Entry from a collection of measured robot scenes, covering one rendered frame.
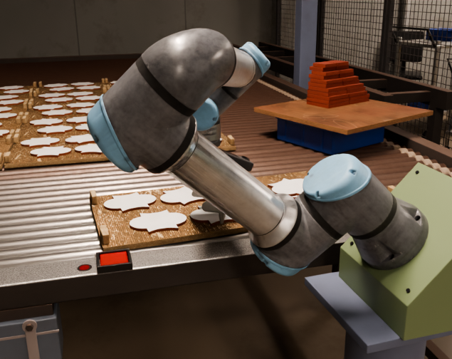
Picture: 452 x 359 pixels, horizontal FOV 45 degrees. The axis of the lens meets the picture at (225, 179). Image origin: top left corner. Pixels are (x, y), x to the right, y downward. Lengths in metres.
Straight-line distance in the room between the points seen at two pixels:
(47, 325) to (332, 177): 0.69
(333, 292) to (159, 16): 5.39
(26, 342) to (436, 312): 0.84
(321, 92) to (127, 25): 4.28
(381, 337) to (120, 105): 0.65
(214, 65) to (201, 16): 5.68
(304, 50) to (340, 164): 2.31
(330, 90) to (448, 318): 1.31
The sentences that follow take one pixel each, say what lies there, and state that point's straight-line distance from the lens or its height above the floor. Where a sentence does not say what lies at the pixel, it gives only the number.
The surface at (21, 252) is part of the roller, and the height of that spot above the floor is 0.92.
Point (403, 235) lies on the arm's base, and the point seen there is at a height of 1.05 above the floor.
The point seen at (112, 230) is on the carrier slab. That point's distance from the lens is 1.38.
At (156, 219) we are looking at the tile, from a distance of 1.40.
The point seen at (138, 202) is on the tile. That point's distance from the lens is 1.52.
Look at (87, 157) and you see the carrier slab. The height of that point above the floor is 0.94.
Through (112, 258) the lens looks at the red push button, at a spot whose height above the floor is 0.93.
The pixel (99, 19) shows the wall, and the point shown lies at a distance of 6.29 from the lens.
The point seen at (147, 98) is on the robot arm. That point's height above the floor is 1.35.
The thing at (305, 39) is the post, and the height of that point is 1.22.
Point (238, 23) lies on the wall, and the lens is 6.62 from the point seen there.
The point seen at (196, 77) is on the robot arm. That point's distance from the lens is 0.79.
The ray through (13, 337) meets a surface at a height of 0.80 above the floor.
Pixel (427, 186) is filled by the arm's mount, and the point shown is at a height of 1.10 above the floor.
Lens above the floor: 1.49
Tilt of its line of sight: 19 degrees down
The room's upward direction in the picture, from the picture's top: 1 degrees counter-clockwise
